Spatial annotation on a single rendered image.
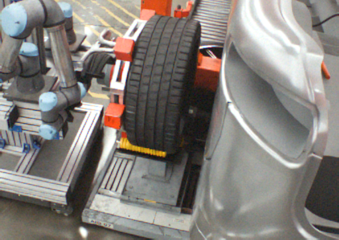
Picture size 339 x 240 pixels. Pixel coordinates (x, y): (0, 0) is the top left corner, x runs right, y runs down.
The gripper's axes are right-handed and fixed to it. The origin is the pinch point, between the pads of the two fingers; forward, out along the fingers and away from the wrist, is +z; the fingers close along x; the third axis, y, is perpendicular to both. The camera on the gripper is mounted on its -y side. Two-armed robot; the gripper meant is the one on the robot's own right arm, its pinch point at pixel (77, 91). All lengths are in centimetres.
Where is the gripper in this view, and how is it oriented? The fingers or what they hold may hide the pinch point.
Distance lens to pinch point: 192.1
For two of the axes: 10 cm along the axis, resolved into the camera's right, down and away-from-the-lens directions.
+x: -9.8, -1.9, 1.0
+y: 0.9, -7.8, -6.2
